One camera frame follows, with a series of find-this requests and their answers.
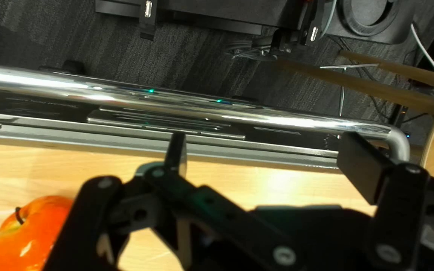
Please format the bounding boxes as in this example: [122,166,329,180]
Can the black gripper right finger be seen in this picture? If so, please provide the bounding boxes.
[338,133,434,271]

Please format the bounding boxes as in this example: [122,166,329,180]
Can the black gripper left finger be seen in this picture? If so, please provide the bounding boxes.
[44,131,299,271]

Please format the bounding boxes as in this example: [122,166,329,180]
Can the orange red bell pepper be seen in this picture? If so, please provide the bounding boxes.
[0,196,73,271]

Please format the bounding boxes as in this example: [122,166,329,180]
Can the chrome cart handle bar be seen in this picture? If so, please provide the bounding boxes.
[0,67,410,160]

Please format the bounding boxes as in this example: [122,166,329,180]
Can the white cable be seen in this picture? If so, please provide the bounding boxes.
[409,21,434,100]

